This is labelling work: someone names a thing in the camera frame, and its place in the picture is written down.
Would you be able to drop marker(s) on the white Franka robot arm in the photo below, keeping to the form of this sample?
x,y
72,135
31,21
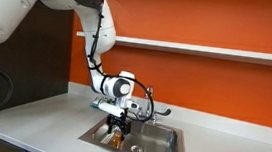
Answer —
x,y
12,4

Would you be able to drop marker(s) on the dark brown cabinet panel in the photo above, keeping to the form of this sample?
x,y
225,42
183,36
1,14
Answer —
x,y
37,53

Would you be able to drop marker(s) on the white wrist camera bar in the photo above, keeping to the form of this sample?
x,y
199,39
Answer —
x,y
109,108

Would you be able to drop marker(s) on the dark lower counter cabinet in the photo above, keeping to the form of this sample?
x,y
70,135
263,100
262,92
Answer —
x,y
2,145

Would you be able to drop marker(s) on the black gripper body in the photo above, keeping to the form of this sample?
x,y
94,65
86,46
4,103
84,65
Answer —
x,y
119,121

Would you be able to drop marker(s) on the white wall shelf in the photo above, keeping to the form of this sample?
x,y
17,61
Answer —
x,y
195,50

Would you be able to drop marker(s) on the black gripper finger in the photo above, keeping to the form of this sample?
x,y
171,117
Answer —
x,y
126,132
110,127

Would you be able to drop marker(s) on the orange fanta soda can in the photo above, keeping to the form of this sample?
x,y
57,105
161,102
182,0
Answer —
x,y
117,140

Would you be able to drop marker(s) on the chrome sink faucet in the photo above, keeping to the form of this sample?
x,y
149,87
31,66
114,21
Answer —
x,y
149,97

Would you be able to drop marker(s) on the stainless steel sink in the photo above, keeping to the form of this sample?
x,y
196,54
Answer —
x,y
156,138

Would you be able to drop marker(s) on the round metal sink drain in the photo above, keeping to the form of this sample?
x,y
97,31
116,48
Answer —
x,y
137,149

